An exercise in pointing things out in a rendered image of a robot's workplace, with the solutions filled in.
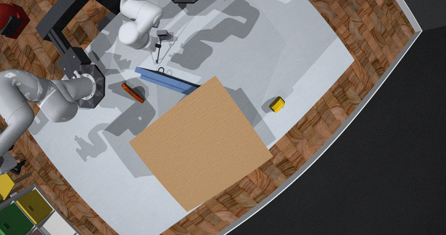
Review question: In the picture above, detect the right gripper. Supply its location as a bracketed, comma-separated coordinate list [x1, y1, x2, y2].
[0, 145, 26, 175]

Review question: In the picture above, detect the yellow tape measure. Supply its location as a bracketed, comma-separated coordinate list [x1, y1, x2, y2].
[269, 96, 285, 113]

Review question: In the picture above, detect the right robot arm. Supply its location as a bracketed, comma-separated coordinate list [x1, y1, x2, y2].
[0, 69, 96, 157]

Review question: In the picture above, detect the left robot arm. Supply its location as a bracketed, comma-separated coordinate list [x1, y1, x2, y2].
[118, 0, 163, 49]

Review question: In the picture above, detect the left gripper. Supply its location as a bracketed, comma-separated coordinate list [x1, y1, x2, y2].
[142, 35, 161, 52]

